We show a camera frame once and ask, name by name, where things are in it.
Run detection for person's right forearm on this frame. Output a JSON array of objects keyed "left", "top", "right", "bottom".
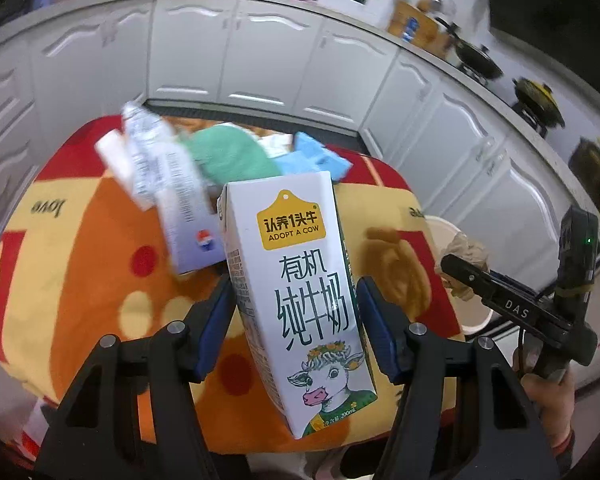
[{"left": 552, "top": 429, "right": 579, "bottom": 478}]

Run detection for clear plastic Pepsi bottle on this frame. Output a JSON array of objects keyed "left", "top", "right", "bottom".
[{"left": 121, "top": 101, "right": 205, "bottom": 211}]

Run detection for purple and white box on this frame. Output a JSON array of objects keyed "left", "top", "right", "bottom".
[{"left": 159, "top": 157, "right": 227, "bottom": 277}]

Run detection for dark kettle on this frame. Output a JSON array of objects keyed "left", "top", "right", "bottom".
[{"left": 569, "top": 137, "right": 600, "bottom": 212}]

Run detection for white milk carton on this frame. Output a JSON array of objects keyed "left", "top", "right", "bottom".
[{"left": 216, "top": 170, "right": 379, "bottom": 441}]

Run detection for black range hood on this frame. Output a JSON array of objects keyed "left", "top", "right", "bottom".
[{"left": 485, "top": 0, "right": 600, "bottom": 97}]

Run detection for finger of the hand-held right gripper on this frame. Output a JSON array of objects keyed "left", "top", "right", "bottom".
[{"left": 440, "top": 254, "right": 534, "bottom": 330}]

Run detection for white round bin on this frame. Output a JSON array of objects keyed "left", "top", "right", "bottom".
[{"left": 422, "top": 215, "right": 497, "bottom": 335}]

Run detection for black wok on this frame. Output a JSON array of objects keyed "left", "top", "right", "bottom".
[{"left": 434, "top": 16, "right": 505, "bottom": 82}]

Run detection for white paper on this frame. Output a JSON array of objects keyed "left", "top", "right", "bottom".
[{"left": 95, "top": 129, "right": 153, "bottom": 212}]

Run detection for dark ribbed floor mat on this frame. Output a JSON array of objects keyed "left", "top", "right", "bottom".
[{"left": 142, "top": 99, "right": 373, "bottom": 157}]

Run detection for red orange printed blanket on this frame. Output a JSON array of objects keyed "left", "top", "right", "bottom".
[{"left": 0, "top": 115, "right": 467, "bottom": 463}]

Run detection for white kitchen cabinets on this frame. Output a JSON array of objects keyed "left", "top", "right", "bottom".
[{"left": 0, "top": 0, "right": 600, "bottom": 311}]

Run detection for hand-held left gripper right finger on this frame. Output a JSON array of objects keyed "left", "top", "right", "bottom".
[{"left": 355, "top": 275, "right": 562, "bottom": 480}]

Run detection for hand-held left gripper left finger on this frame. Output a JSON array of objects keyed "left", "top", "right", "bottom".
[{"left": 32, "top": 274, "right": 238, "bottom": 480}]

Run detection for person's right hand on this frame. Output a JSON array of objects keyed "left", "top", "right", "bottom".
[{"left": 511, "top": 347, "right": 577, "bottom": 450}]

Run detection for yellow and black pot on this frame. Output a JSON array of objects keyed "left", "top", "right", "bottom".
[{"left": 511, "top": 76, "right": 567, "bottom": 130}]

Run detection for brown paper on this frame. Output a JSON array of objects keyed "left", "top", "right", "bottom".
[{"left": 439, "top": 232, "right": 491, "bottom": 302}]

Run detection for green cloth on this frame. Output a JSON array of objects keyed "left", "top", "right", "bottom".
[{"left": 186, "top": 125, "right": 282, "bottom": 198}]

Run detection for blue packet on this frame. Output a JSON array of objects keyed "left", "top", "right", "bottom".
[{"left": 274, "top": 131, "right": 354, "bottom": 184}]

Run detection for white patterned packet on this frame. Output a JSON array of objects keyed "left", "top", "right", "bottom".
[{"left": 254, "top": 131, "right": 297, "bottom": 160}]

